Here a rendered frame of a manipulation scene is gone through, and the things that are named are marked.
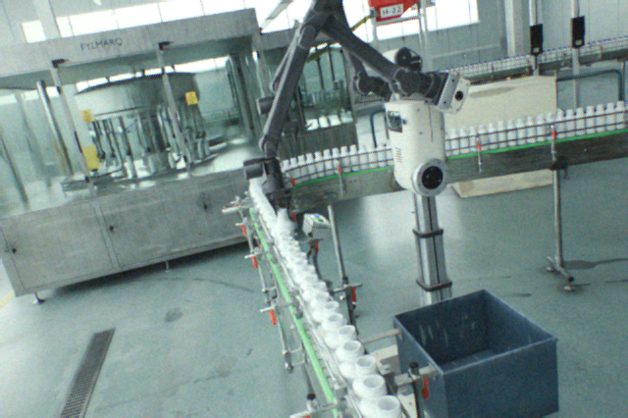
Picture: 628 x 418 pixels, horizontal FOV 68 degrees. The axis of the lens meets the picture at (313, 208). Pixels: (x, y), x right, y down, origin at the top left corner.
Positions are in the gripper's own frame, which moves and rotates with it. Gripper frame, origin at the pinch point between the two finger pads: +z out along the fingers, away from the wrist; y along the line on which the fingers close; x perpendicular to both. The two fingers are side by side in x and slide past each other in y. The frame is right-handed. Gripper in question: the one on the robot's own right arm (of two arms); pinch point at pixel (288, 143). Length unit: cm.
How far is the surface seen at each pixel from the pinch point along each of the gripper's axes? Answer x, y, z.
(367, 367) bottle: 134, 15, 23
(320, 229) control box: 32.6, -0.6, 30.7
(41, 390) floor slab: -104, 178, 140
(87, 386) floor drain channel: -92, 146, 140
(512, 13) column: -779, -675, -69
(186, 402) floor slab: -43, 81, 140
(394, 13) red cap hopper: -546, -296, -91
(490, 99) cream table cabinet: -259, -268, 36
